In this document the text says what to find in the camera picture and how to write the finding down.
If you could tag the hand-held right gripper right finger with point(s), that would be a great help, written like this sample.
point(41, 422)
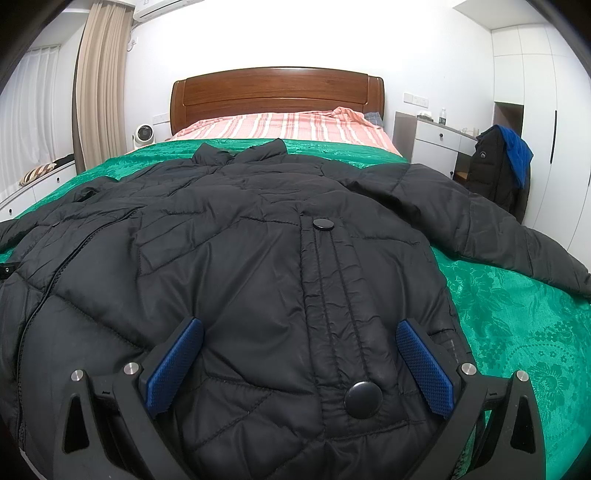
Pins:
point(425, 374)

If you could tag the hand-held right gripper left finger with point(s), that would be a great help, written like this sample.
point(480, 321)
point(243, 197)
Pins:
point(178, 364)

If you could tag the black quilted jacket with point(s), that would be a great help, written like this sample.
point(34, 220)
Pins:
point(254, 277)

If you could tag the green patterned blanket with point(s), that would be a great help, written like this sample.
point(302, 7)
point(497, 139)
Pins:
point(508, 323)

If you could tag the black and blue bag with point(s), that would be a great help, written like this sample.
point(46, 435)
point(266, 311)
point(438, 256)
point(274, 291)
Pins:
point(489, 170)

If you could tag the white window bench cabinet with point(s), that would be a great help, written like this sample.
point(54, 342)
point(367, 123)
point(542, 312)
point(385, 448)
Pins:
point(46, 191)

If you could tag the small white fan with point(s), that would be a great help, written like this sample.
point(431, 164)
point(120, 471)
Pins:
point(143, 134)

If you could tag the white nightstand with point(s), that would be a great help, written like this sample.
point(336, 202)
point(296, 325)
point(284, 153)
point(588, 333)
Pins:
point(434, 138)

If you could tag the striped cushion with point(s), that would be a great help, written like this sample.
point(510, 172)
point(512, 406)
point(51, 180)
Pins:
point(39, 173)

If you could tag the blue garment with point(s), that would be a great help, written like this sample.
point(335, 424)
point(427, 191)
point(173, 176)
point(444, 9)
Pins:
point(519, 152)

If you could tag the clear water bottle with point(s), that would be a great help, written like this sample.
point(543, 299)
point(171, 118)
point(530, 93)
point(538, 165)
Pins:
point(443, 117)

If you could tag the blue pillow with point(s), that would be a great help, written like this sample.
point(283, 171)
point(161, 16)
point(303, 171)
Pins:
point(373, 119)

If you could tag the beige curtain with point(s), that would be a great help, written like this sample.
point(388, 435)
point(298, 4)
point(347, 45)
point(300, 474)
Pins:
point(99, 92)

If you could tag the white wardrobe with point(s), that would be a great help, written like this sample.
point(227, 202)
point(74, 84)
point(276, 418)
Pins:
point(554, 115)

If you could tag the wooden headboard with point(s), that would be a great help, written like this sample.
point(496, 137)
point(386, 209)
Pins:
point(277, 90)

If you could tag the white sheer curtain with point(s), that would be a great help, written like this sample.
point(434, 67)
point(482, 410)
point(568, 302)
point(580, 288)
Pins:
point(37, 101)

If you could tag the white air conditioner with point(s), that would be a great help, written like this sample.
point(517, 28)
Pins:
point(152, 8)

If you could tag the white wall socket panel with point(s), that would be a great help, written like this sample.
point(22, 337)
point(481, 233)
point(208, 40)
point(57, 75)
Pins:
point(414, 98)

